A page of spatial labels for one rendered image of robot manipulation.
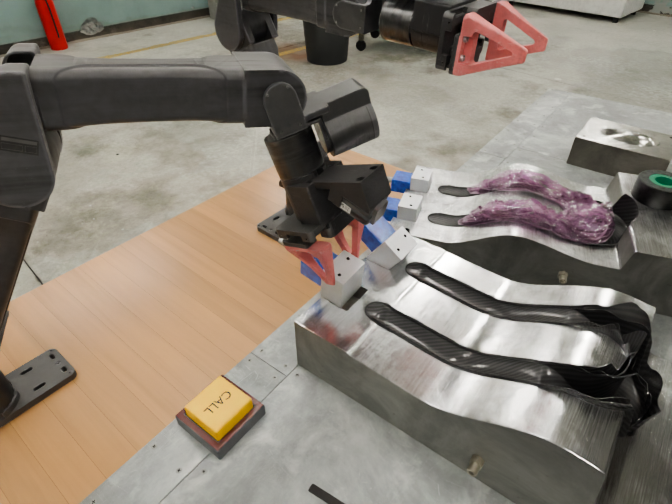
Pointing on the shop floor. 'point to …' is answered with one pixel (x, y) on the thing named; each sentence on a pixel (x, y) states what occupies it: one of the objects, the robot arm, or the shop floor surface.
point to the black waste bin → (324, 46)
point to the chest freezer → (592, 6)
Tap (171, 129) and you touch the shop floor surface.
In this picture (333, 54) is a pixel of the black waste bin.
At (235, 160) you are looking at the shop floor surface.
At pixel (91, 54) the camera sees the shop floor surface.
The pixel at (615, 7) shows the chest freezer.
